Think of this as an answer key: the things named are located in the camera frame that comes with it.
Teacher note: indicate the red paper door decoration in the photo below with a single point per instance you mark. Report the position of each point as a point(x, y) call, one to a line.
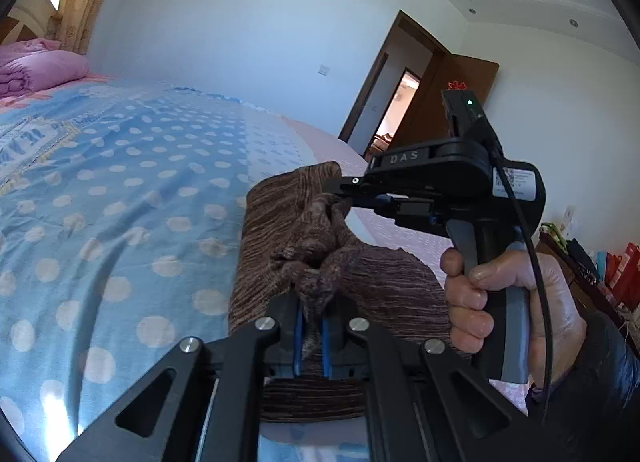
point(457, 86)

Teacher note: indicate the green cloth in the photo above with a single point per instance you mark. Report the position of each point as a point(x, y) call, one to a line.
point(552, 234)

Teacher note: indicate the pink and blue polka-dot bedsheet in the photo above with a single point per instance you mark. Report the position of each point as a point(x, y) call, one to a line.
point(125, 192)

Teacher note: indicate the black cloth bundle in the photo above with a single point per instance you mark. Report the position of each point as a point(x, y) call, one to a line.
point(580, 259)

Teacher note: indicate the teal packet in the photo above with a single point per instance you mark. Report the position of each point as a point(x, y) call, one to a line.
point(601, 267)

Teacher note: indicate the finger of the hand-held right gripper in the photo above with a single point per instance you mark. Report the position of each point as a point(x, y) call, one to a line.
point(372, 203)
point(350, 183)

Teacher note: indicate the brown wooden desk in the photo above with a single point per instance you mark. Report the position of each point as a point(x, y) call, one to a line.
point(590, 302)

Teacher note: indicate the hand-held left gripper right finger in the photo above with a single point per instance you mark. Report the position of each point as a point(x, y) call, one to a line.
point(326, 347)

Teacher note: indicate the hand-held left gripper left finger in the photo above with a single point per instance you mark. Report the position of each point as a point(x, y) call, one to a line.
point(298, 342)

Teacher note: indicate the white wall switch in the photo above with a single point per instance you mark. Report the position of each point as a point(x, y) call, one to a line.
point(324, 69)

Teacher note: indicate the cream and wood headboard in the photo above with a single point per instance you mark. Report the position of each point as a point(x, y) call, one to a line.
point(35, 4)

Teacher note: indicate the brown knitted sweater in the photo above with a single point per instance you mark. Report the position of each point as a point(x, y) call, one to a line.
point(280, 222)

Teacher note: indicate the person's right hand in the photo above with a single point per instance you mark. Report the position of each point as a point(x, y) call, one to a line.
point(465, 302)

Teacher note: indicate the brown wooden door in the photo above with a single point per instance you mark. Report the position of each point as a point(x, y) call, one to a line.
point(430, 111)

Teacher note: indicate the person's right forearm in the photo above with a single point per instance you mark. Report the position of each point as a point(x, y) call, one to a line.
point(600, 392)

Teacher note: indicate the red paper bag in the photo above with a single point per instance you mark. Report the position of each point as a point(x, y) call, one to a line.
point(625, 272)

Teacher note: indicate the folded pink quilt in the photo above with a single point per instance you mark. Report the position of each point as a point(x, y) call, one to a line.
point(45, 66)

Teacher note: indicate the brown door frame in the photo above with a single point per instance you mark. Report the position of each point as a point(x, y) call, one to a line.
point(360, 106)

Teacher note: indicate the white wall fixture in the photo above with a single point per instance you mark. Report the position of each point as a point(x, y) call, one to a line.
point(568, 222)

